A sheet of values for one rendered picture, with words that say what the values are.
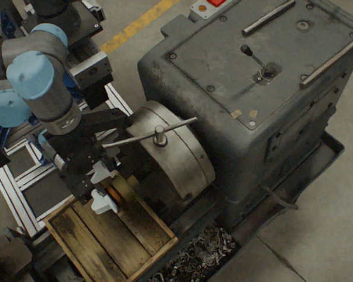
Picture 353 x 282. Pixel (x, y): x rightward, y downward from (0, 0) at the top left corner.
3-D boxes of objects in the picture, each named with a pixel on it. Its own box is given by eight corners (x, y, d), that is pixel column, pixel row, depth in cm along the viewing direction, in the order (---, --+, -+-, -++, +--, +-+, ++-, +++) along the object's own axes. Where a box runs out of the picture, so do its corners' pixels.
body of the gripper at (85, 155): (65, 163, 87) (36, 128, 78) (95, 138, 89) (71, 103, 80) (80, 182, 82) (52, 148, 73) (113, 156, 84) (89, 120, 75)
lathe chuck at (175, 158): (141, 130, 138) (135, 89, 109) (202, 197, 131) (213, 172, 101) (122, 146, 136) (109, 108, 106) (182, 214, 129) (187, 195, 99)
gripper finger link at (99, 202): (103, 223, 110) (85, 200, 114) (120, 209, 112) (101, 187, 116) (100, 220, 108) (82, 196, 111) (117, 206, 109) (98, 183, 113)
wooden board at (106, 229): (113, 168, 142) (111, 163, 139) (179, 241, 128) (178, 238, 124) (46, 222, 135) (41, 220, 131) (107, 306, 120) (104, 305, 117)
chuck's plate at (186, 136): (149, 124, 139) (145, 82, 110) (209, 190, 132) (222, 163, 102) (142, 130, 138) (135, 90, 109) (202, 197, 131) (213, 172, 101)
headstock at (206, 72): (253, 34, 166) (263, -44, 131) (346, 102, 147) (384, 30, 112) (146, 119, 151) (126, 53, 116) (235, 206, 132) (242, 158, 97)
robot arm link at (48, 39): (7, 26, 77) (-4, 60, 69) (62, 16, 76) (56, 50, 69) (23, 57, 82) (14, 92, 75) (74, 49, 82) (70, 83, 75)
